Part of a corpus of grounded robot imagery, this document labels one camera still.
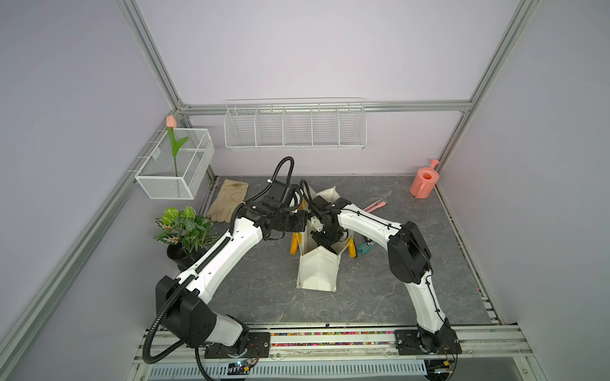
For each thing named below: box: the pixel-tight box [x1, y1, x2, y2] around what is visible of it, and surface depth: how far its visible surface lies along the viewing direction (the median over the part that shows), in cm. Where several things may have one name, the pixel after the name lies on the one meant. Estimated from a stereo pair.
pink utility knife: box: [362, 199, 387, 213], surface depth 111 cm
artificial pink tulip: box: [166, 115, 190, 178], surface depth 85 cm
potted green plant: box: [152, 206, 221, 272], surface depth 75 cm
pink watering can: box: [409, 158, 441, 200], surface depth 108 cm
